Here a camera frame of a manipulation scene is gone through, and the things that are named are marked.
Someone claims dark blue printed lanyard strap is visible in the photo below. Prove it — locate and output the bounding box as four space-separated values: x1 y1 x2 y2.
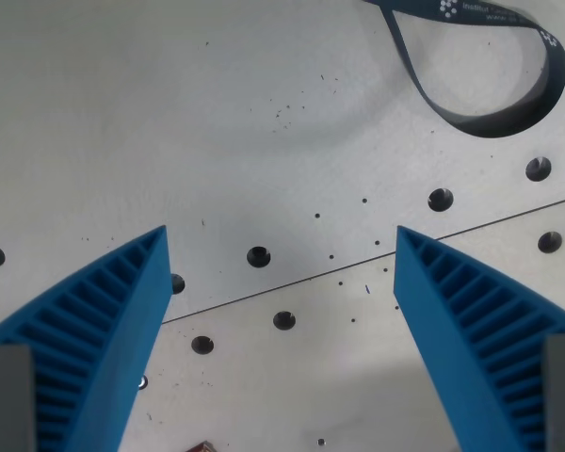
361 0 565 139

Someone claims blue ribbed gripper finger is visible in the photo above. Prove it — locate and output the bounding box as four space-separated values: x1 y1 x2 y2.
0 224 172 452
393 225 565 452

